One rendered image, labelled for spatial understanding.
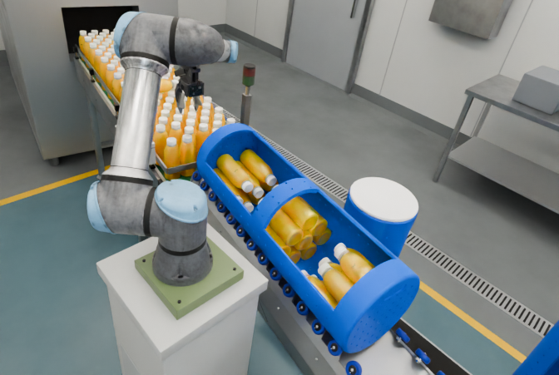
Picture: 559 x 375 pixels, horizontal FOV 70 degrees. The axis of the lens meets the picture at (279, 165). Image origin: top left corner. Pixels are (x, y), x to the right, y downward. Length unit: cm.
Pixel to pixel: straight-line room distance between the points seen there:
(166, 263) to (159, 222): 12
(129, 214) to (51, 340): 160
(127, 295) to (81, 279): 161
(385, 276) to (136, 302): 62
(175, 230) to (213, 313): 23
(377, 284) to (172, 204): 54
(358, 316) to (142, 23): 87
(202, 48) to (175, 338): 68
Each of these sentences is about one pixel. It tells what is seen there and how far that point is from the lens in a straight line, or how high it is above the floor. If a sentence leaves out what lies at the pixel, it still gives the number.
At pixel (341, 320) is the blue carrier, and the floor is 113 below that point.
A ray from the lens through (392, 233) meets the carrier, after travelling 163.
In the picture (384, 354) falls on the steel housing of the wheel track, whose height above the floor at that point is 93.
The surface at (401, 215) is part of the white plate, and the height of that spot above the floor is 104.
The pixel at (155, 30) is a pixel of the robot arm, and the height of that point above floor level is 169.
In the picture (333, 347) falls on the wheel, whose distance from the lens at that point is 125.
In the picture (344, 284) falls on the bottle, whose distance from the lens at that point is 116.
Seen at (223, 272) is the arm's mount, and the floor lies 118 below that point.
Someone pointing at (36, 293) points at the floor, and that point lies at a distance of 270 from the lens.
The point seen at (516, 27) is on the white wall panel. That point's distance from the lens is 434.
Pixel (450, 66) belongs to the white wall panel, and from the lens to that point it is 459.
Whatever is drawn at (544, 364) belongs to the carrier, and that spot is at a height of 79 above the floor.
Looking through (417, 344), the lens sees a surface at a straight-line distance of 241.
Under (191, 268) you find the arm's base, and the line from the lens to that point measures 102.
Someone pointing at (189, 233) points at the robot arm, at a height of 134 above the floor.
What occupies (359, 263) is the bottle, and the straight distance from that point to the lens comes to 117.
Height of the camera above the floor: 200
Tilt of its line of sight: 34 degrees down
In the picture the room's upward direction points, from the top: 9 degrees clockwise
